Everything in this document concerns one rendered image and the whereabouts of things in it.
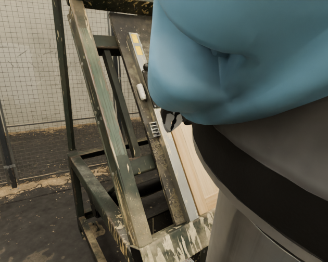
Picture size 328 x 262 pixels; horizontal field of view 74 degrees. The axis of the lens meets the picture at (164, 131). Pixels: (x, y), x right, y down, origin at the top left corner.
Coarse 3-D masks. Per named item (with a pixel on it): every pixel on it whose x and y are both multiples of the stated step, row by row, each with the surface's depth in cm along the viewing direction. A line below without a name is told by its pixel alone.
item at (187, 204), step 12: (132, 48) 110; (144, 60) 110; (144, 84) 106; (156, 108) 104; (156, 120) 103; (168, 144) 101; (168, 156) 100; (180, 168) 100; (180, 180) 98; (180, 192) 97; (180, 204) 98; (192, 204) 97; (192, 216) 95
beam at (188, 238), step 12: (204, 216) 97; (168, 228) 95; (180, 228) 90; (192, 228) 92; (204, 228) 95; (156, 240) 84; (168, 240) 86; (180, 240) 88; (192, 240) 91; (204, 240) 93; (132, 252) 87; (144, 252) 80; (156, 252) 82; (168, 252) 85; (180, 252) 87; (192, 252) 89
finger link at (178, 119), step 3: (174, 114) 64; (177, 114) 63; (180, 114) 63; (174, 117) 66; (177, 117) 64; (180, 117) 64; (174, 120) 66; (177, 120) 65; (180, 120) 65; (174, 123) 66; (177, 123) 66; (180, 123) 66; (171, 126) 67; (174, 126) 66; (177, 126) 67; (171, 129) 67
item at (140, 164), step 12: (96, 36) 109; (108, 36) 113; (108, 48) 112; (108, 60) 111; (108, 72) 111; (120, 96) 107; (120, 108) 106; (132, 132) 105; (132, 144) 103; (132, 156) 104; (144, 156) 102; (132, 168) 97; (144, 168) 100
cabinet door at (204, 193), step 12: (180, 132) 109; (180, 144) 107; (192, 144) 111; (180, 156) 105; (192, 156) 108; (192, 168) 106; (192, 180) 104; (204, 180) 107; (192, 192) 102; (204, 192) 105; (216, 192) 108; (204, 204) 103
